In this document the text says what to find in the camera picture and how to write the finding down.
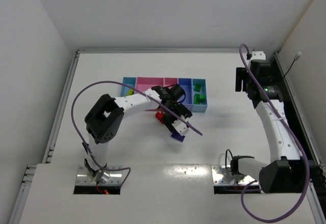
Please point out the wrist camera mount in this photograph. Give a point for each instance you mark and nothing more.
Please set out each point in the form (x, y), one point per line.
(180, 127)
(258, 56)

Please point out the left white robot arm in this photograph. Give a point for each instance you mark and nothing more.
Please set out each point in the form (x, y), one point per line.
(105, 117)

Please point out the red lego brick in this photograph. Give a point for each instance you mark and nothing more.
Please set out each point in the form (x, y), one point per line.
(159, 115)

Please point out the dark purple lego plate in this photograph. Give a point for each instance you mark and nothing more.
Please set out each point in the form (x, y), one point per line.
(175, 135)

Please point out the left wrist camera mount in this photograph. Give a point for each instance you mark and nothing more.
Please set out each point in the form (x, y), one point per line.
(180, 127)

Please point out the metal base plate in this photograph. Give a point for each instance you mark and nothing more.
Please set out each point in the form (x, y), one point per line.
(223, 178)
(102, 178)

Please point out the green square lego brick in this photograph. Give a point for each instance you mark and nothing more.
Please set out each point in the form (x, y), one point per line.
(202, 98)

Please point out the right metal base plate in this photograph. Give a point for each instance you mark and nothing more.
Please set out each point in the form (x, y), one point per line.
(223, 178)

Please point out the lime long lego brick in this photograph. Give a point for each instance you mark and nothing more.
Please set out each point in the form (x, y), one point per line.
(130, 92)

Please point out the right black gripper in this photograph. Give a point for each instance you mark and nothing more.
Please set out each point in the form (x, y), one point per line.
(241, 79)

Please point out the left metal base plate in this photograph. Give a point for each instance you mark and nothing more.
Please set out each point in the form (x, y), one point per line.
(102, 178)

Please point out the large pink bin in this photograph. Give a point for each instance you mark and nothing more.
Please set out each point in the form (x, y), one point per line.
(145, 83)

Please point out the light blue bin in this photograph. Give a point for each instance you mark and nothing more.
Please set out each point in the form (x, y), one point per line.
(202, 107)
(130, 82)

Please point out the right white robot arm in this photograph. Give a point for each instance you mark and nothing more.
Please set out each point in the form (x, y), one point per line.
(286, 172)

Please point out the right light blue bin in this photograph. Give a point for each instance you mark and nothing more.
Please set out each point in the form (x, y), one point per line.
(202, 107)

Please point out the periwinkle blue bin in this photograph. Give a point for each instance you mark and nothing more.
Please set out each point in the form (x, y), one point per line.
(186, 84)

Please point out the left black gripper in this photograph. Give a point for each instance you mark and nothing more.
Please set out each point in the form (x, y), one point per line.
(170, 117)

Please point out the long green lego brick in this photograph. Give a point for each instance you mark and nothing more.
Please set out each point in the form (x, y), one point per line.
(196, 99)

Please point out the small pink bin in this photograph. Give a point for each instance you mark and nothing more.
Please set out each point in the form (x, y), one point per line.
(170, 81)

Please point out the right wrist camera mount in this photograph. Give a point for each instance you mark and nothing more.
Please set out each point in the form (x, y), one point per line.
(258, 56)

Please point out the left light blue bin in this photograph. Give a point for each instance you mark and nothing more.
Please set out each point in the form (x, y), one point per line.
(130, 82)

